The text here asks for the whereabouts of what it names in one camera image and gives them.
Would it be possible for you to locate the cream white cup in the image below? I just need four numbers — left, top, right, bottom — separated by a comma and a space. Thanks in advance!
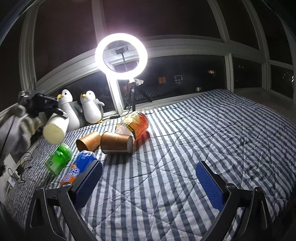
43, 113, 69, 145

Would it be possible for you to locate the green plastic cup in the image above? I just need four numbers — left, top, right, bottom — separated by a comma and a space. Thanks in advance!
45, 144, 73, 177

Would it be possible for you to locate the slim brown paper cup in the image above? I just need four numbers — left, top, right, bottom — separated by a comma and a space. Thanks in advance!
76, 132, 101, 152

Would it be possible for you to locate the blue orange soda cup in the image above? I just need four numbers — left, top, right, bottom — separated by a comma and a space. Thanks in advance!
60, 150, 96, 186

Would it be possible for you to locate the wide brown paper cup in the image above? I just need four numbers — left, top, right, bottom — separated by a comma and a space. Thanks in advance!
100, 132, 133, 154

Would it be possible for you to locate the orange clear snack cup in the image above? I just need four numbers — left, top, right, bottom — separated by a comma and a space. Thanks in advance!
115, 111, 149, 140

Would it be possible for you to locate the large penguin plush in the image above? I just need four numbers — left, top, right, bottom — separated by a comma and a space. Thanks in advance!
57, 89, 83, 132

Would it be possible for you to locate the white power strip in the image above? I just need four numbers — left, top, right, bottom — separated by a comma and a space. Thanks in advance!
6, 162, 22, 193

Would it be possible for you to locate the small penguin plush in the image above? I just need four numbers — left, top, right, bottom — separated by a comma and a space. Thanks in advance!
80, 90, 105, 124

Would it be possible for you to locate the black light tripod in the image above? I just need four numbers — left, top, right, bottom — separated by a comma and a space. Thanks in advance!
126, 78, 152, 112

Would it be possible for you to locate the black charger cable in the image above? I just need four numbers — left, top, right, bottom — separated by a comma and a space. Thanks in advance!
6, 151, 33, 185

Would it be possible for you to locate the black inline cable switch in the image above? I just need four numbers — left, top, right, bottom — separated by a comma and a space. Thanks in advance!
110, 114, 121, 119

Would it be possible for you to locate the ring light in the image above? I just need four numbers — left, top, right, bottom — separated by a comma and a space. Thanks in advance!
95, 33, 148, 80

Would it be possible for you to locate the phone clamp in ring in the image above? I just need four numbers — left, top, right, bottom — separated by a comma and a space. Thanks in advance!
115, 45, 129, 55

